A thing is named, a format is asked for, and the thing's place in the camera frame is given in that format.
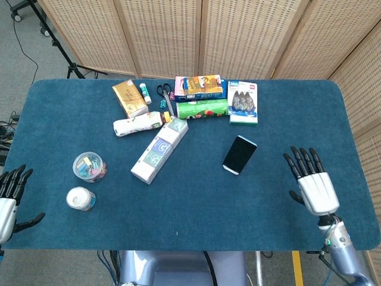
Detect white floral fabric pouch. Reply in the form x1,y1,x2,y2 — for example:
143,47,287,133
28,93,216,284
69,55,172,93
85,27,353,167
113,112,157,138

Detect black handled scissors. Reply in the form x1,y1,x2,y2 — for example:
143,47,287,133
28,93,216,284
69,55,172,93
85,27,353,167
156,83,175,117

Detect colourful cartoon picture box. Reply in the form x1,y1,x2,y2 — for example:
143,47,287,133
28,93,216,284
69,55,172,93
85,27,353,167
174,74,224,97

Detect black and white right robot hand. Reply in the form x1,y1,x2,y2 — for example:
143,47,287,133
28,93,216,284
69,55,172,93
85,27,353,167
282,145,341,216

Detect black tripod stand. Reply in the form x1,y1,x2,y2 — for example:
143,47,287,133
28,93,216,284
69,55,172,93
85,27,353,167
26,0,108,79

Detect thin black floor cable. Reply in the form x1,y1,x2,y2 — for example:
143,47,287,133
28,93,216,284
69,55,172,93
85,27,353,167
13,17,39,77

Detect metal table leg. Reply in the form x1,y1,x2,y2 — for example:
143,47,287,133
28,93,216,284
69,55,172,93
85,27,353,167
254,250,264,286

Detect green cartoon cylinder case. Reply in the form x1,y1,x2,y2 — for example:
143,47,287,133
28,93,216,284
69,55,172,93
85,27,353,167
176,100,229,120

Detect woven wooden folding screen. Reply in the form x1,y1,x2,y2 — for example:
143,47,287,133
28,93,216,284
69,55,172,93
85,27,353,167
37,0,381,281

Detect black cable pile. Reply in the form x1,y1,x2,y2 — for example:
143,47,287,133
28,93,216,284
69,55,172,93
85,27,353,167
0,110,20,167

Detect black wheeled stand base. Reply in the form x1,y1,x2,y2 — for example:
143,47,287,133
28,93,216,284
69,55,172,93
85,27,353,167
8,0,51,37

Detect blue flat box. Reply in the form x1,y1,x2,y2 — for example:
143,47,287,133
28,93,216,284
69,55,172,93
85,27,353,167
174,79,227,104

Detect black smartphone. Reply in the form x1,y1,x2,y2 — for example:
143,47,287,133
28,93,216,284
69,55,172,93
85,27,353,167
223,135,258,173

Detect long white box blue squares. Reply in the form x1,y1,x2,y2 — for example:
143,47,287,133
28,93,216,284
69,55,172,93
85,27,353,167
130,116,189,185

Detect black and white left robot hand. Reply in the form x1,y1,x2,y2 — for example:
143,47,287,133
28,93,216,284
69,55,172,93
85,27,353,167
0,164,46,244

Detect tea bottle with yellow cap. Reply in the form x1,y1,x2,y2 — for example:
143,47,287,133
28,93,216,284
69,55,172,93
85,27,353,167
148,110,174,130

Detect gold tissue pack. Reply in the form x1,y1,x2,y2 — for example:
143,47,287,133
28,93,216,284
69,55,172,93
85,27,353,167
111,78,149,119

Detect blue table mat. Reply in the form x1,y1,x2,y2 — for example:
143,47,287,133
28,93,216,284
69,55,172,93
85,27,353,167
0,78,376,251

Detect blue-grey robot torso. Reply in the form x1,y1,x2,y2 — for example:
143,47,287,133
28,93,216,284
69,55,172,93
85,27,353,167
118,250,249,286

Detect white lidded jar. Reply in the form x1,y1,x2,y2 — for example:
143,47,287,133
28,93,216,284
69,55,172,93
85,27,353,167
65,186,96,212

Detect clear jar of binder clips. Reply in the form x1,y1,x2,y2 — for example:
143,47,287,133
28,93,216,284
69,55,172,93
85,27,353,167
72,151,108,183

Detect correction tape blister pack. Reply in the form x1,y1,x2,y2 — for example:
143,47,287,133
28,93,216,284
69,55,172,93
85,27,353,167
227,80,259,119

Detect blue cable bundle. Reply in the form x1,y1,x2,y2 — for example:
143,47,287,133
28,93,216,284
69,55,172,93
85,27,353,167
96,250,121,286

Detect thick black torso cable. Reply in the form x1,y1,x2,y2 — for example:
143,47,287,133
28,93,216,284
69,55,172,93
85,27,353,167
203,251,218,286

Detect white glue stick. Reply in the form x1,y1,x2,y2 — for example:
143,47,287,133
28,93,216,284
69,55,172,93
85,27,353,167
139,83,152,105

